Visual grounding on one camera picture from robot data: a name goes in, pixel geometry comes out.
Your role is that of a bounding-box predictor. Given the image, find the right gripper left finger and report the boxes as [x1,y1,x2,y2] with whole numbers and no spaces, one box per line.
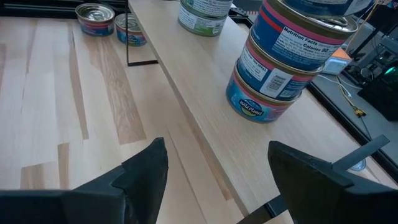
[0,138,169,224]

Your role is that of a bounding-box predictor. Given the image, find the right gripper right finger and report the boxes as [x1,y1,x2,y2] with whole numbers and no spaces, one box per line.
[267,141,398,224]

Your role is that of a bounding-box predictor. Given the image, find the blue label tuna can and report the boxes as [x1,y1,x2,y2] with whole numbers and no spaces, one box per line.
[75,2,116,37]
[236,32,326,102]
[226,65,302,124]
[250,0,359,72]
[114,12,148,47]
[281,0,374,18]

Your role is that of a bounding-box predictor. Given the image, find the wooden shelf black metal legs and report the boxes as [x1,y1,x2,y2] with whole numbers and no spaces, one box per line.
[124,0,398,224]

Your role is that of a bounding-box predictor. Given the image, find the green label tuna can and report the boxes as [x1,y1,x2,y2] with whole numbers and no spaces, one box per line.
[180,0,234,18]
[177,2,228,37]

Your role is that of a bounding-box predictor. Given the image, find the black equipment green light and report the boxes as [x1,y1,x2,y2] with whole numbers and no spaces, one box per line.
[357,60,398,122]

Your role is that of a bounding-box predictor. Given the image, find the orange white box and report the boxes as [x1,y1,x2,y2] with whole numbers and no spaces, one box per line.
[322,46,353,76]

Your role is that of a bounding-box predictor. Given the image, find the yellow plug cable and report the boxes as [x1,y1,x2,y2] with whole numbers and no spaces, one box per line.
[334,74,368,118]

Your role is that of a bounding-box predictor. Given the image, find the yellow hanging cable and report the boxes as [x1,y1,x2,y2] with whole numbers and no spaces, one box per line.
[345,0,381,54]

